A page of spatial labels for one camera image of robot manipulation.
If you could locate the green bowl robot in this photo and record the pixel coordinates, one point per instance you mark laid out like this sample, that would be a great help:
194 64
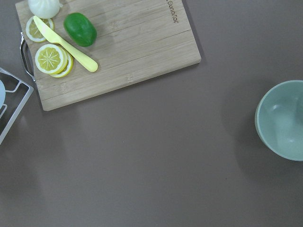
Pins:
279 119

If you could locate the bamboo cutting board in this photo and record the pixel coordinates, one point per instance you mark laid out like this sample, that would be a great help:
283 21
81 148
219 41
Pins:
136 40

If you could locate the lemon slice bottom stacked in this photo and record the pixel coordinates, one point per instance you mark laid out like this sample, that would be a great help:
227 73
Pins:
67 68

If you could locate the lemon slice stacked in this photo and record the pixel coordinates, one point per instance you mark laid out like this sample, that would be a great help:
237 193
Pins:
51 59
67 68

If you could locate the green lime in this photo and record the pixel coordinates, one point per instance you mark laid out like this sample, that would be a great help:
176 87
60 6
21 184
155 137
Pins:
80 29

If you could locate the lemon slice top stacked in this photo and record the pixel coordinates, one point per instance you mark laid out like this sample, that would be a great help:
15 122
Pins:
51 59

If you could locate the yellow plastic knife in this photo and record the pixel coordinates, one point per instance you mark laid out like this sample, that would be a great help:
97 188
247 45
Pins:
52 37

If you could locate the lemon slice upper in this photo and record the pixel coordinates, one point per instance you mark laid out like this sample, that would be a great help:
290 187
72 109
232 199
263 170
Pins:
33 32

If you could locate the white wire cup rack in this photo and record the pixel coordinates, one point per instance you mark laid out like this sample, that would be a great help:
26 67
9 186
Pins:
14 93

